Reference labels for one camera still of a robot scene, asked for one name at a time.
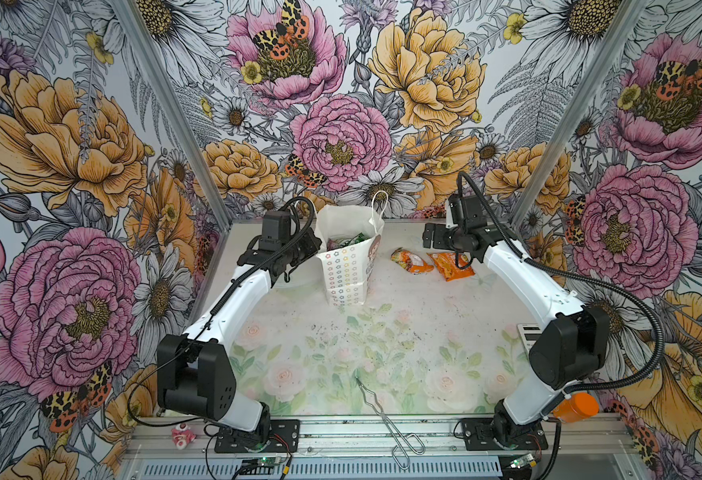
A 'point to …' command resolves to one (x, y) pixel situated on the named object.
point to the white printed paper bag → (349, 270)
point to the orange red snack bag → (453, 265)
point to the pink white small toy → (182, 435)
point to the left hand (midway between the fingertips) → (322, 248)
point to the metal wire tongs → (401, 438)
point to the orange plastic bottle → (578, 407)
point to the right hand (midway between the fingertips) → (440, 244)
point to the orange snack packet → (411, 261)
